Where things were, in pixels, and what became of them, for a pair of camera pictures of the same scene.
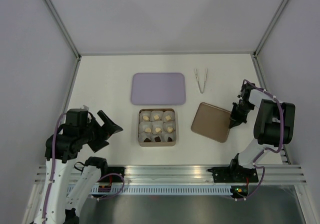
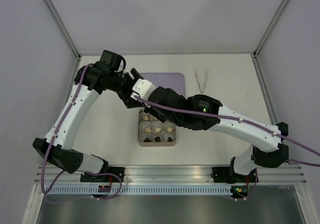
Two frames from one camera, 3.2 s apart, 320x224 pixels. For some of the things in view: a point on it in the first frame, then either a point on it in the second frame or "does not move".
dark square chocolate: (157, 139) does not move
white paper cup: (157, 124) does not move
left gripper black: (109, 127) -> (129, 102)
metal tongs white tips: (197, 77) does not move
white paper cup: (169, 124) does not move
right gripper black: (235, 120) -> (149, 108)
